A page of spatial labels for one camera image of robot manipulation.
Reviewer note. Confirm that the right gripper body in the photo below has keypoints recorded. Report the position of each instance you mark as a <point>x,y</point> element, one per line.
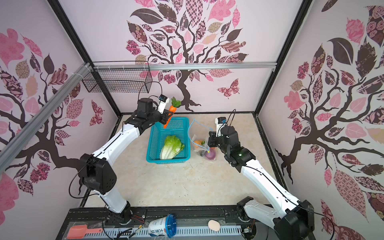
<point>220,145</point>

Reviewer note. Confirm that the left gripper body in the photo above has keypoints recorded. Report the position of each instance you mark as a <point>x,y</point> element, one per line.
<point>154,116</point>

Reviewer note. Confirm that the orange toy carrot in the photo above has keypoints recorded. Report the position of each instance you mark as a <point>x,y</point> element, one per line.
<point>175,104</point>

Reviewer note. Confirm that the clear zip top bag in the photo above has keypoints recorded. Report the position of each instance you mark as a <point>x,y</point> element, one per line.
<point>198,131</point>

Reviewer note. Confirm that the teal plastic basket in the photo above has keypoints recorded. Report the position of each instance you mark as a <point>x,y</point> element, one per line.
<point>177,127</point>

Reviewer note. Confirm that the napa cabbage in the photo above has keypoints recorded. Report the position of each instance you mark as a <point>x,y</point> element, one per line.
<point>172,147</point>

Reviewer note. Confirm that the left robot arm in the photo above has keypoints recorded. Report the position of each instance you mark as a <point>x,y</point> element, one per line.
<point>97,173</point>

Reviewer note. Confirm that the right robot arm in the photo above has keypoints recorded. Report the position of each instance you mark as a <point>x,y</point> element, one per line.
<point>290,218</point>

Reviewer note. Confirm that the beige egg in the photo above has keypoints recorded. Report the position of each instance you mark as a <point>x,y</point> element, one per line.
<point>214,225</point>

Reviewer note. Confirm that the white yogurt cup blue lid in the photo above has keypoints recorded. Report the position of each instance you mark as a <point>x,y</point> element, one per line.
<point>163,227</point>

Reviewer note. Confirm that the pink plastic scoop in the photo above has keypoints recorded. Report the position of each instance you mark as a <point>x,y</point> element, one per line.
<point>78,232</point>

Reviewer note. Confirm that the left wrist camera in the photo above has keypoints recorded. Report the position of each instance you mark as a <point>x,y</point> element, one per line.
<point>163,100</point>

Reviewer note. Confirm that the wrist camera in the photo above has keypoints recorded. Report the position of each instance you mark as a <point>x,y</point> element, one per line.
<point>220,121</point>
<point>163,100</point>

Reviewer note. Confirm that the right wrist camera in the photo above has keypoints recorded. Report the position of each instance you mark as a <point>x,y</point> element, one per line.
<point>220,121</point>

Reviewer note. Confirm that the black wire basket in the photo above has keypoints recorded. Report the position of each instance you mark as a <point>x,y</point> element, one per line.
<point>119,77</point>

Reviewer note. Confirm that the aluminium rail back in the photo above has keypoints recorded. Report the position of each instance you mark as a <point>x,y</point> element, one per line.
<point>199,66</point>

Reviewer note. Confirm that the aluminium rail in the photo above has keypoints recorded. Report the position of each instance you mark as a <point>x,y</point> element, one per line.
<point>199,66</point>
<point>11,150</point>

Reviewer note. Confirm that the aluminium rail left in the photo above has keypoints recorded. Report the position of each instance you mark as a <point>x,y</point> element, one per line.
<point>11,150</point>

